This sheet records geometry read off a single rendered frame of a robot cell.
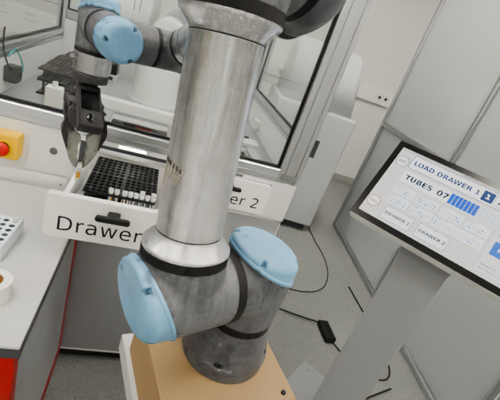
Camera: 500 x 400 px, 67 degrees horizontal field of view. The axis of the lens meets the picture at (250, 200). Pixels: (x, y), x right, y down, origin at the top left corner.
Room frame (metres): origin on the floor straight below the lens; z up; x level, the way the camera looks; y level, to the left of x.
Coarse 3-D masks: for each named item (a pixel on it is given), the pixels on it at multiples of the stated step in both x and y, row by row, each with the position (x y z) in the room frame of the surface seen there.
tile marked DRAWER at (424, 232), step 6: (420, 222) 1.08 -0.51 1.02; (420, 228) 1.07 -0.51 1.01; (426, 228) 1.07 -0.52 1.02; (414, 234) 1.06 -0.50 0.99; (420, 234) 1.05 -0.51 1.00; (426, 234) 1.05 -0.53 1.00; (432, 234) 1.05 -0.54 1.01; (438, 234) 1.05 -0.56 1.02; (426, 240) 1.04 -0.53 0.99; (432, 240) 1.04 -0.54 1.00; (438, 240) 1.03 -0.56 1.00; (444, 240) 1.03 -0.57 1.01; (450, 240) 1.03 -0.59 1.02; (438, 246) 1.02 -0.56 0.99; (444, 246) 1.02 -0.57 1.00
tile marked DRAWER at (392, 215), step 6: (384, 210) 1.12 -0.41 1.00; (390, 210) 1.12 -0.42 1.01; (396, 210) 1.12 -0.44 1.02; (384, 216) 1.11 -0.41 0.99; (390, 216) 1.11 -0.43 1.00; (396, 216) 1.11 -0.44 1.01; (402, 216) 1.10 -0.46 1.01; (408, 216) 1.10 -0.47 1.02; (390, 222) 1.09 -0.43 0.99; (396, 222) 1.09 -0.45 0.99; (402, 222) 1.09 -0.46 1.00; (408, 222) 1.09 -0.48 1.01; (402, 228) 1.07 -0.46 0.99; (408, 228) 1.07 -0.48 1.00
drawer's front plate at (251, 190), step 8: (240, 184) 1.15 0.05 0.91; (248, 184) 1.15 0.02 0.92; (256, 184) 1.16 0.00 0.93; (264, 184) 1.18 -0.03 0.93; (232, 192) 1.14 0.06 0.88; (240, 192) 1.15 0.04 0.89; (248, 192) 1.16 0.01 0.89; (256, 192) 1.16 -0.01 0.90; (264, 192) 1.17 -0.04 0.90; (232, 200) 1.14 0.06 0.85; (248, 200) 1.16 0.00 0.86; (256, 200) 1.17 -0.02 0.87; (264, 200) 1.18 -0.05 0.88; (232, 208) 1.14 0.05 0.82; (240, 208) 1.15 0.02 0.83; (248, 208) 1.16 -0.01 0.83; (256, 208) 1.17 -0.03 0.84
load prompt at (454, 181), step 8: (416, 160) 1.24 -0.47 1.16; (424, 160) 1.24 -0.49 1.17; (416, 168) 1.22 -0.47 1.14; (424, 168) 1.22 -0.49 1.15; (432, 168) 1.22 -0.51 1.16; (440, 168) 1.21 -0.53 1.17; (432, 176) 1.19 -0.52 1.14; (440, 176) 1.19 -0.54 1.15; (448, 176) 1.19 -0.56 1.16; (456, 176) 1.18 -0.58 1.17; (448, 184) 1.17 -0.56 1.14; (456, 184) 1.16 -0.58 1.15; (464, 184) 1.16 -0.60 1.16; (472, 184) 1.16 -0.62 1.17; (464, 192) 1.14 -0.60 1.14; (472, 192) 1.14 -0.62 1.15; (480, 192) 1.14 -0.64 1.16; (488, 192) 1.13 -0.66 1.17; (496, 192) 1.13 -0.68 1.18; (480, 200) 1.12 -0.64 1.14; (488, 200) 1.11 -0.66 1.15; (496, 200) 1.11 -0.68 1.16; (496, 208) 1.09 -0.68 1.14
